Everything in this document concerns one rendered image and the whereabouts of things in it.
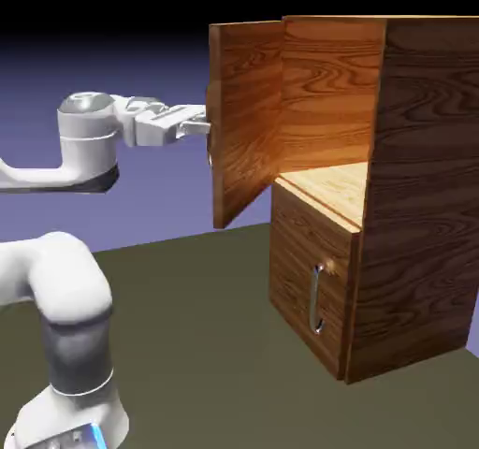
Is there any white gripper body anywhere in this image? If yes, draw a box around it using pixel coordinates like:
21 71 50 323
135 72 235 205
134 104 208 148

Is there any dark metal door handle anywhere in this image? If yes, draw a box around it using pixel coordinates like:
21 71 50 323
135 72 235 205
205 81 214 168

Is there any wooden cabinet door with knot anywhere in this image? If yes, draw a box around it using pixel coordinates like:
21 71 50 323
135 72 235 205
268 181 363 382

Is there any wooden cabinet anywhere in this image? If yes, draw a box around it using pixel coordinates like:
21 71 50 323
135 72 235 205
268 14 479 385

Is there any silver curved door handle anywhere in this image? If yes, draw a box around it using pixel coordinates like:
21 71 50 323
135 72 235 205
308 263 327 335

